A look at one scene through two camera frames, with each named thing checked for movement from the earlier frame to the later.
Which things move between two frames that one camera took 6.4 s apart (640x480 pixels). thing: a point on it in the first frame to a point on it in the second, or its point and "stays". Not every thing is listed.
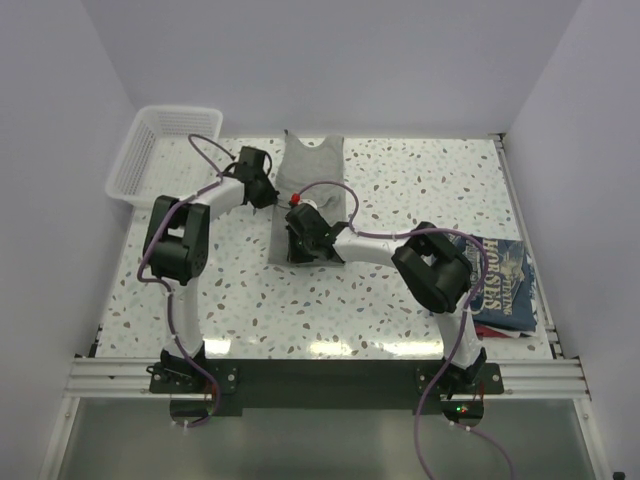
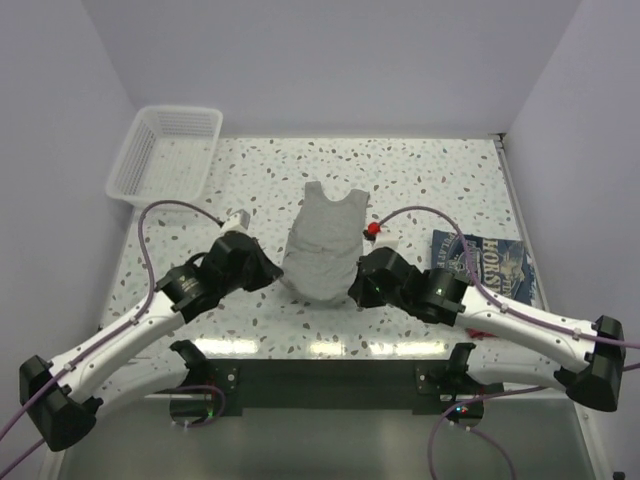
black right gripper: (293, 255) to (360, 293)
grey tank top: (308, 174) to (325, 243)
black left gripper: (269, 197) to (268, 271)
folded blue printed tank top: (508, 295) stays
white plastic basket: (169, 151) stays
